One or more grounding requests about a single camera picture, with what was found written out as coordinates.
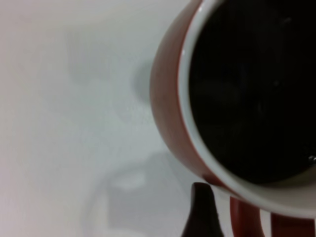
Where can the red ceramic mug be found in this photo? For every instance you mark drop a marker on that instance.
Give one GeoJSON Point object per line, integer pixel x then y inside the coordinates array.
{"type": "Point", "coordinates": [168, 98]}

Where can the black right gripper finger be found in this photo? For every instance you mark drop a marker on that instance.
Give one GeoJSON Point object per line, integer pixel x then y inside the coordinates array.
{"type": "Point", "coordinates": [202, 214]}

